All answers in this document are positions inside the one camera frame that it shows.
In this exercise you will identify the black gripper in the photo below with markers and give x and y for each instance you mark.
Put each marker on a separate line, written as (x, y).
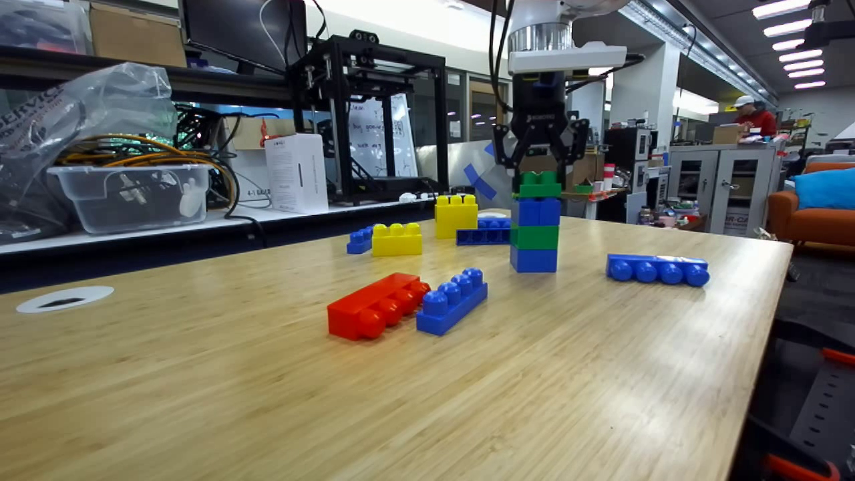
(542, 109)

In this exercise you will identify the small green LEGO block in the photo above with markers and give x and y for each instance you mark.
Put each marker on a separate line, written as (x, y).
(542, 184)

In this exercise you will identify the blue square LEGO block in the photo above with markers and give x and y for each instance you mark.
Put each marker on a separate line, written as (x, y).
(535, 259)
(539, 212)

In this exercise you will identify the blue four-stud LEGO block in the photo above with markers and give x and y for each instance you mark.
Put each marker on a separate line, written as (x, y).
(485, 236)
(658, 269)
(449, 308)
(495, 219)

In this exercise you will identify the green square LEGO block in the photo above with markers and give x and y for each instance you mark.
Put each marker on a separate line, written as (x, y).
(535, 236)

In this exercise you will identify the yellow LEGO block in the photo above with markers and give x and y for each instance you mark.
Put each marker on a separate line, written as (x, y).
(397, 240)
(455, 217)

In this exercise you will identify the small blue LEGO block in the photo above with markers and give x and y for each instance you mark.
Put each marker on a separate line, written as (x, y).
(360, 240)

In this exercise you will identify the red LEGO block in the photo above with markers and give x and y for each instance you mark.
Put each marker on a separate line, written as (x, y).
(376, 311)

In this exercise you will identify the brown cardboard box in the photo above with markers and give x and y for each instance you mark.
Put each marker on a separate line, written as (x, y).
(595, 171)
(135, 34)

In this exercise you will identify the white upright panel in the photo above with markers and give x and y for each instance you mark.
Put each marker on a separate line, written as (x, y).
(595, 109)

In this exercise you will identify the black equipment rack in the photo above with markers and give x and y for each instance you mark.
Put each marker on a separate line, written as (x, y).
(630, 151)

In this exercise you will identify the white base with blue tape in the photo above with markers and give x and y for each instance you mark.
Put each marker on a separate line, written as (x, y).
(444, 169)

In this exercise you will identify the grey metal cabinet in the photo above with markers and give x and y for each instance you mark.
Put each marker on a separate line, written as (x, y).
(723, 188)

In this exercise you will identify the person in red shirt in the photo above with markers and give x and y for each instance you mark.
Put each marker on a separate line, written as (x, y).
(761, 121)

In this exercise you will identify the white rectangular box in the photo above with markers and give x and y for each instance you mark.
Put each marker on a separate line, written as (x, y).
(296, 175)

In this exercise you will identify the orange sofa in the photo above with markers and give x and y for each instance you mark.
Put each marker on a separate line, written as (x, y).
(802, 221)

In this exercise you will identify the long white side bench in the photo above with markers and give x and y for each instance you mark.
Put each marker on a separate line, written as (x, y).
(268, 217)

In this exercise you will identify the blue cushion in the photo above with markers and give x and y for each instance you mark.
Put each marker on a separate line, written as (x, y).
(830, 188)

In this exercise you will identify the black monitor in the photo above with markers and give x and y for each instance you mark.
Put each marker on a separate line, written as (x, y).
(241, 30)

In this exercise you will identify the dark shelf board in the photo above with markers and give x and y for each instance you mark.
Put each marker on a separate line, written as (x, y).
(222, 84)

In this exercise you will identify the black chair with red trim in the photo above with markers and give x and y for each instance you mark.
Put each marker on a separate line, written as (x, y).
(830, 416)

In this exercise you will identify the clear plastic bin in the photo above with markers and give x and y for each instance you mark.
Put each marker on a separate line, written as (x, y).
(125, 200)

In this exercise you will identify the clear plastic bag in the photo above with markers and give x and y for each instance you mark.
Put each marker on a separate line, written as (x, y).
(81, 106)

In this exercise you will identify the white round table grommet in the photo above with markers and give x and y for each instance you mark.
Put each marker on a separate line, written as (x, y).
(65, 299)

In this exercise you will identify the grey storage bin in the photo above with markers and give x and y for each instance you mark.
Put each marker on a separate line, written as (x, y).
(42, 21)

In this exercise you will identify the black metal frame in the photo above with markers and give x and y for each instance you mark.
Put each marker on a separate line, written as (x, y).
(337, 123)

